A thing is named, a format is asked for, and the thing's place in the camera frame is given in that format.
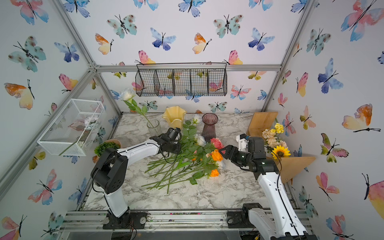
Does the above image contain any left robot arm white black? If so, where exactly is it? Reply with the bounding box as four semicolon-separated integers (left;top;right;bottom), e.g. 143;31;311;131
91;128;182;219

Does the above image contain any yellow ruffled vase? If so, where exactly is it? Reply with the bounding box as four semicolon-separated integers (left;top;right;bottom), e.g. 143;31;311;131
162;106;187;130

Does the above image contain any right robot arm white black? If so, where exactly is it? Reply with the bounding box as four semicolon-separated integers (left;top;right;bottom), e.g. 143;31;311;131
219;137;317;240

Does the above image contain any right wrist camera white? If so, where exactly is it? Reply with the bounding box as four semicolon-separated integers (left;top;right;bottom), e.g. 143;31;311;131
236;134;249;152

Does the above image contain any purple ribbed glass vase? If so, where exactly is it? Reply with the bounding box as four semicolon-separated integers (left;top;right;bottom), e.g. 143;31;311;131
202;113;219;143

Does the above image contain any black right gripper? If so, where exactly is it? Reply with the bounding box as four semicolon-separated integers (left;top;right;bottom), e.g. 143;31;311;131
219;145;254;168

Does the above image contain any orange artificial flower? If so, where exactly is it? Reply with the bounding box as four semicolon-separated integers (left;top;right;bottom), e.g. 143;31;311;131
211;149;223;162

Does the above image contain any clear glass vase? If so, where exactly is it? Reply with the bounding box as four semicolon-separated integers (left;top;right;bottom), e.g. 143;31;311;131
147;120;163;137

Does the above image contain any sunflower bouquet in white vase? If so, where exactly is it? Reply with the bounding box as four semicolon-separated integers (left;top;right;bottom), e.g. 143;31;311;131
262;123;291;160

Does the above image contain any pink artificial rose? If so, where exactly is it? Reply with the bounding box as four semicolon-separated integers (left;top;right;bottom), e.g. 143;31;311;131
211;138;224;150

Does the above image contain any metal base rail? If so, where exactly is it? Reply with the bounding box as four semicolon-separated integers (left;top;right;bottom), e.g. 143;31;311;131
60;209;258;233

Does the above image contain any pile of green flower stems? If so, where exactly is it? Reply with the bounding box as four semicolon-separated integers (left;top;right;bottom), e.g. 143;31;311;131
143;119;220;191

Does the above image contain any wooden corner shelf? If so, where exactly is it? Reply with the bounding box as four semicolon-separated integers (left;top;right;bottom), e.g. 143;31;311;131
247;112;316;185

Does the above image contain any black wire wall basket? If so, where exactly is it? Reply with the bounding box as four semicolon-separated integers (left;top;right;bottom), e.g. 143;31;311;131
133;62;228;97

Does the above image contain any white mesh wall basket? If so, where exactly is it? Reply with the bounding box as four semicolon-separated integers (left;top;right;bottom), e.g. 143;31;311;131
37;99;105;157

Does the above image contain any orange flower front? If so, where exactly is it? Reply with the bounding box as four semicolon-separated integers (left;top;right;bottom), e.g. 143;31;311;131
210;169;220;178

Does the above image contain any potted green succulent plant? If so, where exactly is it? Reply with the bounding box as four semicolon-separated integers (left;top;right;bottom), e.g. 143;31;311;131
92;139;122;164

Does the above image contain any white rose stem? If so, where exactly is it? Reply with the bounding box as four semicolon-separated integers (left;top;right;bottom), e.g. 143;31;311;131
195;134;206;147
120;89;155;128
193;114;202;125

